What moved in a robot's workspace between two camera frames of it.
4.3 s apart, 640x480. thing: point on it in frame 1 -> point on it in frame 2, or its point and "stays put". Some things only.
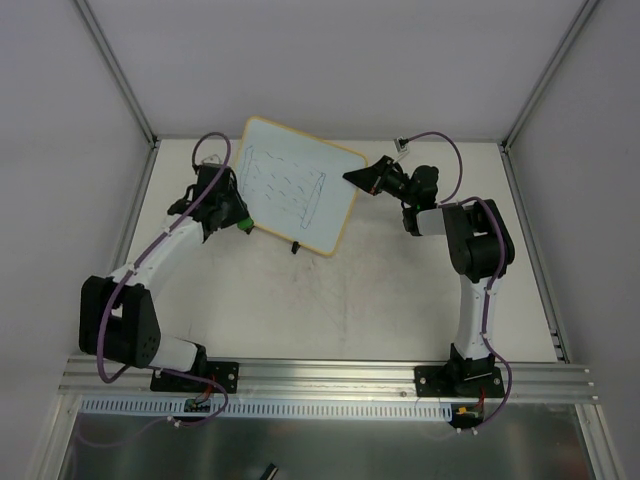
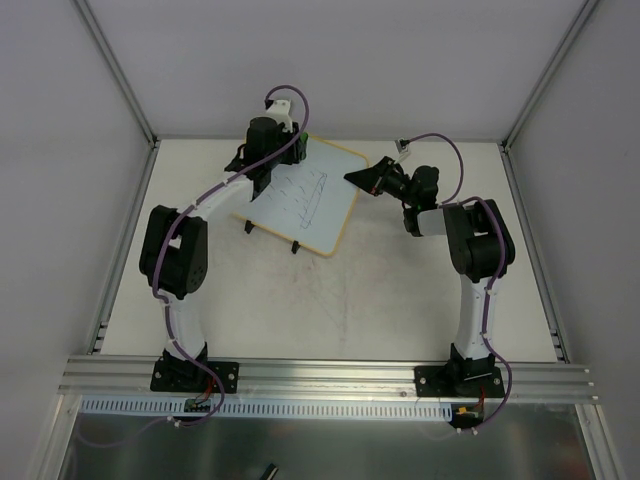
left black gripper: (226, 211) -> (261, 175)
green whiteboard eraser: (246, 224) -> (302, 146)
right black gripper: (376, 175) stays put
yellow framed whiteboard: (293, 187) stays put
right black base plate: (458, 381) stays put
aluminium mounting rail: (339, 378) stays put
